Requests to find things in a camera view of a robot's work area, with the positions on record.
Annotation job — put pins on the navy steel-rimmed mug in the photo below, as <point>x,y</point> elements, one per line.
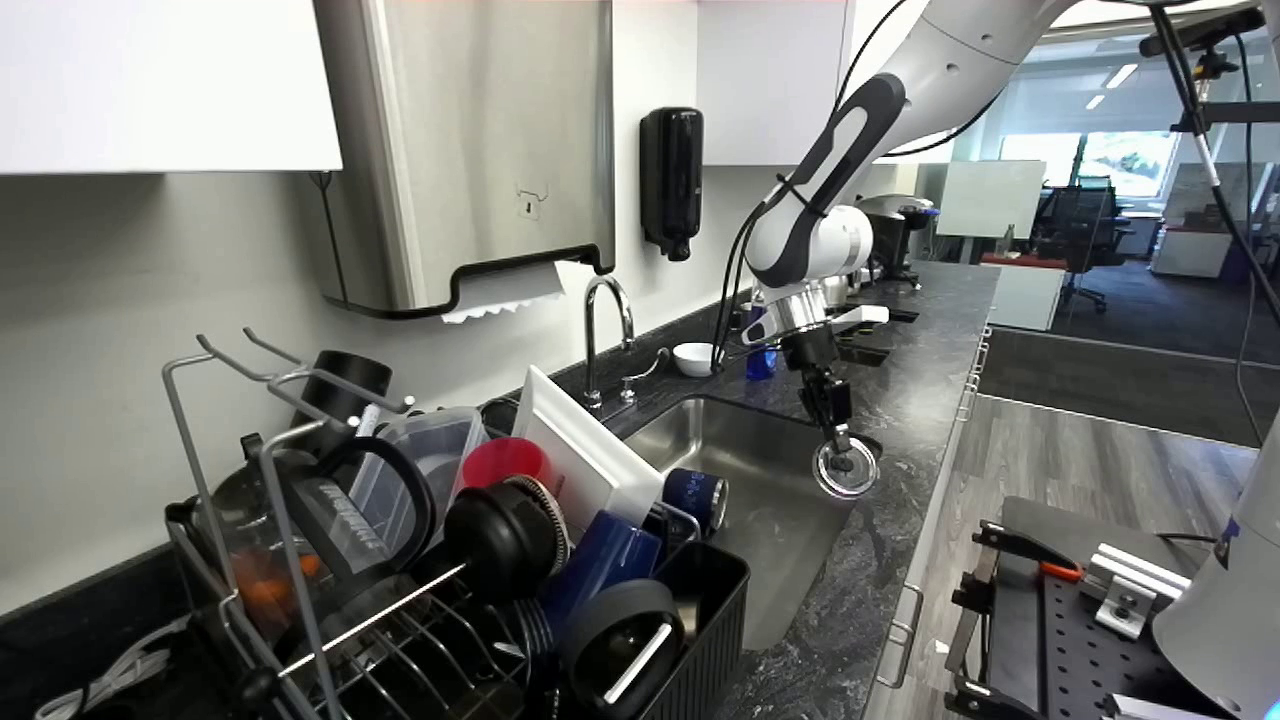
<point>697,502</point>

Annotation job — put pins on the clear plastic container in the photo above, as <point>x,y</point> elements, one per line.
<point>427,446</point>

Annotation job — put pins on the whiteboard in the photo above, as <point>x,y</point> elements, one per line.
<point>988,200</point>

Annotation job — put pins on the black coffee machine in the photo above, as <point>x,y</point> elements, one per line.
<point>899,255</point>

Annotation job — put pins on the clear drinking glass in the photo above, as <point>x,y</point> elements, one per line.
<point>847,471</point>

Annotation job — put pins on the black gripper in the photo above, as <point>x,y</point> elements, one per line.
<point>826,386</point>

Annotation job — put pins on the chrome sink faucet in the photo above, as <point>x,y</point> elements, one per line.
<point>594,346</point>

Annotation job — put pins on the black perforated mounting board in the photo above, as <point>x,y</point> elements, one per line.
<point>1104,654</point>

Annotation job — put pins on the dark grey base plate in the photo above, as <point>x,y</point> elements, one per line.
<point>1067,523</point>

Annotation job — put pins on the white cutting board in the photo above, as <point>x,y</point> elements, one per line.
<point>580,446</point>

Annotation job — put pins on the steel paper towel dispenser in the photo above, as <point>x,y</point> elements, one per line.
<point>466,147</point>

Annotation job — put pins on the white ceramic bowl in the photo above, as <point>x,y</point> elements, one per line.
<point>694,358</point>

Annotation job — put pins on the black wall soap dispenser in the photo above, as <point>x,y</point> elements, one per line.
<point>671,180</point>

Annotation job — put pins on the black dish drying rack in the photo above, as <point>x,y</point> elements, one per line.
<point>401,654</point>

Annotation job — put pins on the black camera stand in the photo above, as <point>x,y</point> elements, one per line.
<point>1192,35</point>

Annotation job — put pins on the red round lid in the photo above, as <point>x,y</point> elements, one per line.
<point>501,461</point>

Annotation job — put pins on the white wall cabinet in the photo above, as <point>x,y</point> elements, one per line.
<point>162,82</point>

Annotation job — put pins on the blue mug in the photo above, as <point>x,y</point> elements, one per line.
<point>602,560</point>

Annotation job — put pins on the black cup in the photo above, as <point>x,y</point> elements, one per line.
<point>344,383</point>

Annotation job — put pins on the black office chair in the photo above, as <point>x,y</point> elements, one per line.
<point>1074,234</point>

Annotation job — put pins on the silver aluminium bracket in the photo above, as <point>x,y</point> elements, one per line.
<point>1141,585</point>
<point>1154,707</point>

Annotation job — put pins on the stainless steel sink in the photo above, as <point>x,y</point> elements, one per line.
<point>745,532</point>

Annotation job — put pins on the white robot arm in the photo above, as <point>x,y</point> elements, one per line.
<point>961,55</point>

